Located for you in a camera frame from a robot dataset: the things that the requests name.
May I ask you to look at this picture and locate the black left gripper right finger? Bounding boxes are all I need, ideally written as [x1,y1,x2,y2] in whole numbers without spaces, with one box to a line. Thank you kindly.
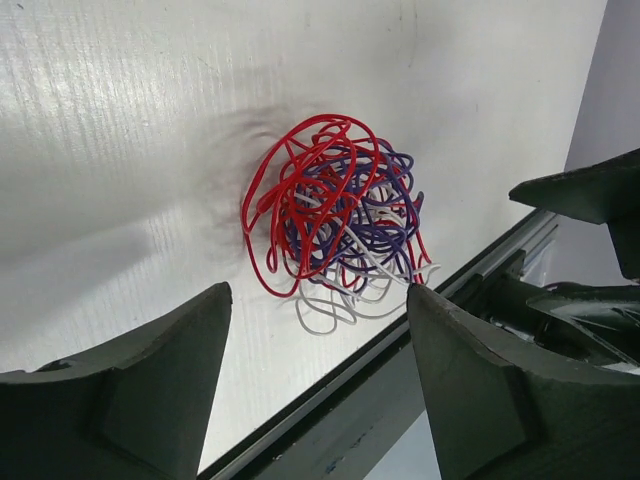
[407,285,639,479]

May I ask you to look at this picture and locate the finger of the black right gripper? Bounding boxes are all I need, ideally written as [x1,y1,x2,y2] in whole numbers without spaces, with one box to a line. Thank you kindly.
[526,284,639,365]
[509,149,639,278]

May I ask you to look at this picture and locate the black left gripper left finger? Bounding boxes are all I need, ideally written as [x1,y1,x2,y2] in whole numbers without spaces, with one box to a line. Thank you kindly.
[1,282,232,479]

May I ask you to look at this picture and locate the white cable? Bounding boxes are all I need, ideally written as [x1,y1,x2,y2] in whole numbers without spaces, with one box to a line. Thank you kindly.
[284,182,442,336]

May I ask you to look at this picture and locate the purple cable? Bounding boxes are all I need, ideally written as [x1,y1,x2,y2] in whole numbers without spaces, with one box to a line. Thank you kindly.
[282,137,426,287]

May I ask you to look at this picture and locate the red cable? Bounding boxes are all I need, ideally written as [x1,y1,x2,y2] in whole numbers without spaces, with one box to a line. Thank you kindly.
[241,114,433,299]

